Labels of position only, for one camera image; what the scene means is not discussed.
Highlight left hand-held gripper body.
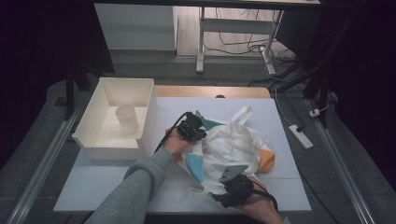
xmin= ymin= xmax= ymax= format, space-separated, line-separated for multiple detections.
xmin=177 ymin=110 xmax=205 ymax=143

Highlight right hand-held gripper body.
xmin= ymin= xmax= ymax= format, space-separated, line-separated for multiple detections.
xmin=218 ymin=163 xmax=255 ymax=209

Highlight white tote bag coloured shapes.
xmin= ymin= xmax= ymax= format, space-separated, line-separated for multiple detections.
xmin=176 ymin=105 xmax=276 ymax=202

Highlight white paper cup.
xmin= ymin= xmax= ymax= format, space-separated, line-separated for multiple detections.
xmin=115 ymin=104 xmax=140 ymax=135

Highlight white plastic storage box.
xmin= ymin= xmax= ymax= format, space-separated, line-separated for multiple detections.
xmin=72 ymin=77 xmax=159 ymax=161

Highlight person's left hand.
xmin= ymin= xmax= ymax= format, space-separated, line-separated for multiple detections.
xmin=163 ymin=127 xmax=192 ymax=156

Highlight person's right hand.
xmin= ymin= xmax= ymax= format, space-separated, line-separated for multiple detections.
xmin=240 ymin=176 xmax=283 ymax=224

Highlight white power strip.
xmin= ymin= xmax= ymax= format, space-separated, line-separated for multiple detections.
xmin=288 ymin=124 xmax=315 ymax=150

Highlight white table mat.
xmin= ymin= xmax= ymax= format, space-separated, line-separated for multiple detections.
xmin=53 ymin=96 xmax=312 ymax=216

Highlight white cabinet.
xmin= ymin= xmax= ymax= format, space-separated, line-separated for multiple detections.
xmin=93 ymin=3 xmax=178 ymax=51

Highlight black metal stand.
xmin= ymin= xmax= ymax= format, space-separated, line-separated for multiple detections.
xmin=54 ymin=62 xmax=94 ymax=121

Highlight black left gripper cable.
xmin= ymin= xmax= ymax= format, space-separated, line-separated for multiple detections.
xmin=153 ymin=111 xmax=191 ymax=154

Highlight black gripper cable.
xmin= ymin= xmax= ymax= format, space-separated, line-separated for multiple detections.
xmin=251 ymin=188 xmax=280 ymax=213
xmin=153 ymin=111 xmax=191 ymax=154

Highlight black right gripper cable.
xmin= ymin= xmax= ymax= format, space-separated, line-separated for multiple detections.
xmin=251 ymin=188 xmax=280 ymax=213

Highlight white power strip cable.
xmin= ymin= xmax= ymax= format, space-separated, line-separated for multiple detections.
xmin=264 ymin=62 xmax=296 ymax=127

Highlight tangle of black floor cables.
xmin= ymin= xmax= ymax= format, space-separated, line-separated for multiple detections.
xmin=204 ymin=7 xmax=312 ymax=94

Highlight aluminium rail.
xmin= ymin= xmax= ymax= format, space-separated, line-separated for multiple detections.
xmin=6 ymin=104 xmax=86 ymax=224
xmin=304 ymin=99 xmax=376 ymax=224

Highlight white metal desk frame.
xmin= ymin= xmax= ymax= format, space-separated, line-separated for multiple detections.
xmin=195 ymin=6 xmax=285 ymax=76

